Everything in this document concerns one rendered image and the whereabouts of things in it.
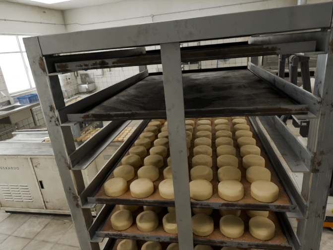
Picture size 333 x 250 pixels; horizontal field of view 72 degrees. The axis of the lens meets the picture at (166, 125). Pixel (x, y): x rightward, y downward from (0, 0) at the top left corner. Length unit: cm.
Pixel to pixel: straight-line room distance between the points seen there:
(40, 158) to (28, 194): 55
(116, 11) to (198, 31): 673
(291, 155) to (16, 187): 300
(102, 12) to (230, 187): 695
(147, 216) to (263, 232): 25
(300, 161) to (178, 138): 21
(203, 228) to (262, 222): 12
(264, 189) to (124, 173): 30
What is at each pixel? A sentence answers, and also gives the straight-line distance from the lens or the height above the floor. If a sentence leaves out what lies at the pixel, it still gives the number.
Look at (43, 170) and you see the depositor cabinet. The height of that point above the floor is 65.
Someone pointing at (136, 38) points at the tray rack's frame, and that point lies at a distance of 37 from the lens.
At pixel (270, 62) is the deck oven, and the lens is 530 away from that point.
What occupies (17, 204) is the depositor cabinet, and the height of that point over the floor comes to 18.
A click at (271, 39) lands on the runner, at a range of 65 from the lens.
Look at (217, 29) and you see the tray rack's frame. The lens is 35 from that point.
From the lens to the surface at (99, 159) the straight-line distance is 263.
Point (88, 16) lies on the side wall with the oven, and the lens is 747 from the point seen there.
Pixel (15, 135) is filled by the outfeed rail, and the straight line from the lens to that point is 356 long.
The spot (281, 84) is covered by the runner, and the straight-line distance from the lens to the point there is 56.
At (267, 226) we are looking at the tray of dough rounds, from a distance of 55.
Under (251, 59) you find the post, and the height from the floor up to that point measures 171.
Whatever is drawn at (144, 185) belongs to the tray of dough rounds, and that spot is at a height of 151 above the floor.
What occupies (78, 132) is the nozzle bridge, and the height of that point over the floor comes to 107.
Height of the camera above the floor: 179
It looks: 19 degrees down
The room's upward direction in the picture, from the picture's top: 5 degrees counter-clockwise
